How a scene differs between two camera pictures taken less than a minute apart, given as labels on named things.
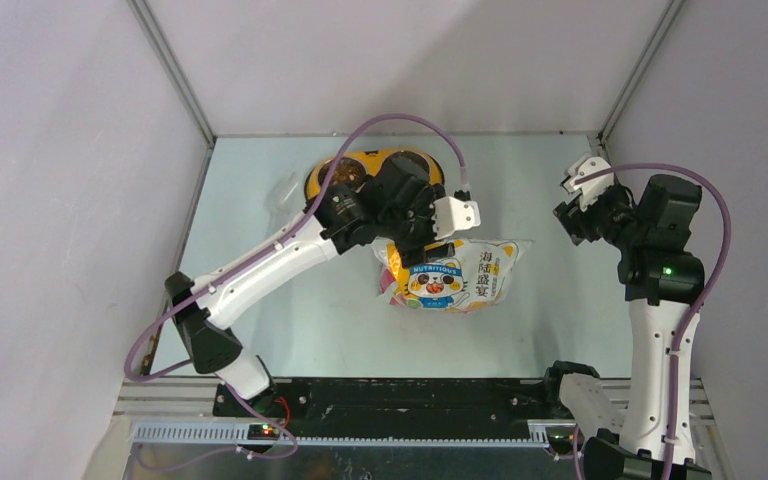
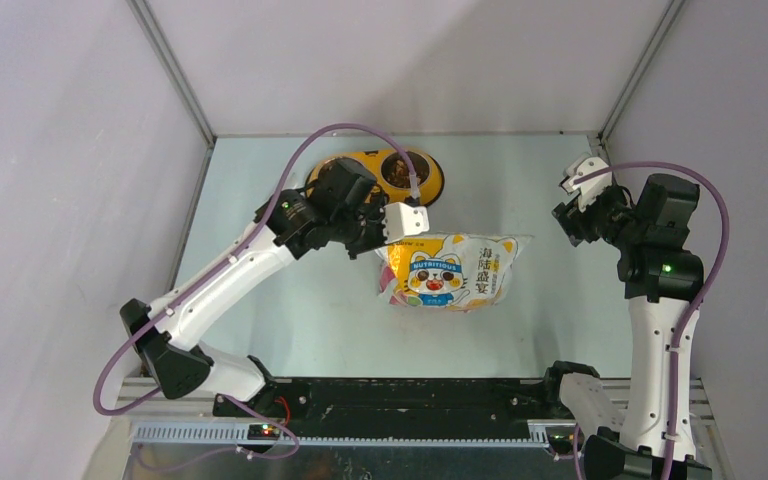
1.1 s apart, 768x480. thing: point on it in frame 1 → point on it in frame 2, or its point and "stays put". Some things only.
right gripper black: x=577 y=221 stays put
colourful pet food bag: x=454 y=275 stays put
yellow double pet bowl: x=356 y=167 stays put
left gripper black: x=414 y=253 → x=378 y=238
